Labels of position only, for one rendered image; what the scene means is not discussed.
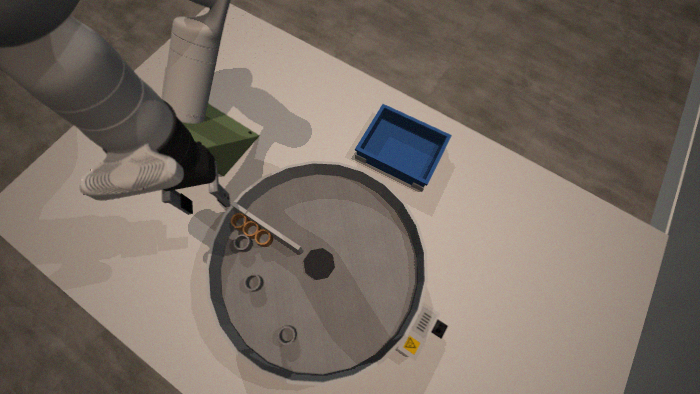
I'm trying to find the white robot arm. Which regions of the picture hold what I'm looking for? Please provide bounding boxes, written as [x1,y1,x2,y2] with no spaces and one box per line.
[0,0,231,130]

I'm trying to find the bronze bushing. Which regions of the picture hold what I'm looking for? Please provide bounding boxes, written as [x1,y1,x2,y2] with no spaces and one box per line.
[243,221,261,239]
[255,229,273,247]
[231,213,250,231]

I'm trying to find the blue rectangular tray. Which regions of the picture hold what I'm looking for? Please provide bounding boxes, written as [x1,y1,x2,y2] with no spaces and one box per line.
[355,104,452,192]

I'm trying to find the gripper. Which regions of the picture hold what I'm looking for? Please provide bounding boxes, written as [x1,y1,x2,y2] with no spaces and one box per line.
[74,76,230,215]

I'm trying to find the grey metal ring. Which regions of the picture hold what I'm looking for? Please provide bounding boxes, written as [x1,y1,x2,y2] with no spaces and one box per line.
[244,274,264,291]
[278,326,297,345]
[234,234,253,252]

